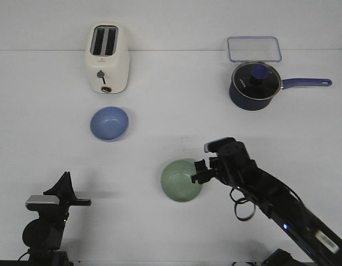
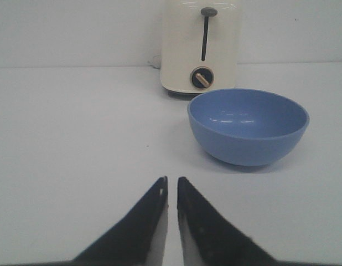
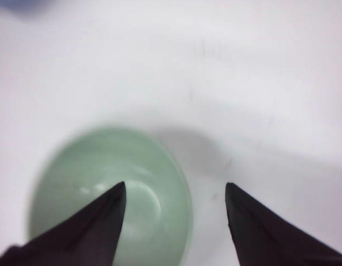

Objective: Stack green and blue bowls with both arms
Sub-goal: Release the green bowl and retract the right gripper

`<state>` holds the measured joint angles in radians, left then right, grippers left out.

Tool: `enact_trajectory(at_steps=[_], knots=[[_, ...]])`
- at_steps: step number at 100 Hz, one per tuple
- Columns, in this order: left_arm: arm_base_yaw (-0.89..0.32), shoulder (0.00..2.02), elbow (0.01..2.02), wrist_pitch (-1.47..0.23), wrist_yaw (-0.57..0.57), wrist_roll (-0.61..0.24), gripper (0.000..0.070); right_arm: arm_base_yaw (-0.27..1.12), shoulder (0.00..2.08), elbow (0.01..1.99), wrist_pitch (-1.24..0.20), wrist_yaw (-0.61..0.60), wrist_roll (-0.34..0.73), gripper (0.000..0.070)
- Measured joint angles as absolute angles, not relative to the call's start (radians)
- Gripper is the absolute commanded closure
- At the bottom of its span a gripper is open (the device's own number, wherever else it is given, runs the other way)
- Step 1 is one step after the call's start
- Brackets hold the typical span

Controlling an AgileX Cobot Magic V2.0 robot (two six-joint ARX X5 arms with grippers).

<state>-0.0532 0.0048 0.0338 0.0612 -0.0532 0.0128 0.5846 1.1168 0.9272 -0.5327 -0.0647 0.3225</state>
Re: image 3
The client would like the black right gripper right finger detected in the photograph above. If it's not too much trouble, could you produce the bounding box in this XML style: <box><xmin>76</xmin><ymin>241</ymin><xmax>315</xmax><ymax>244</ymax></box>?
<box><xmin>225</xmin><ymin>183</ymin><xmax>342</xmax><ymax>265</ymax></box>

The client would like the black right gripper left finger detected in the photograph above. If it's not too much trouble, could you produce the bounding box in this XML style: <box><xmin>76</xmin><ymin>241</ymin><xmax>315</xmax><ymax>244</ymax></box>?
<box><xmin>0</xmin><ymin>182</ymin><xmax>126</xmax><ymax>265</ymax></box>

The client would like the green bowl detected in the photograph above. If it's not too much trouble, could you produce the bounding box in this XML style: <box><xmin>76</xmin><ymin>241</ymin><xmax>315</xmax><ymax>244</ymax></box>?
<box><xmin>28</xmin><ymin>127</ymin><xmax>193</xmax><ymax>265</ymax></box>

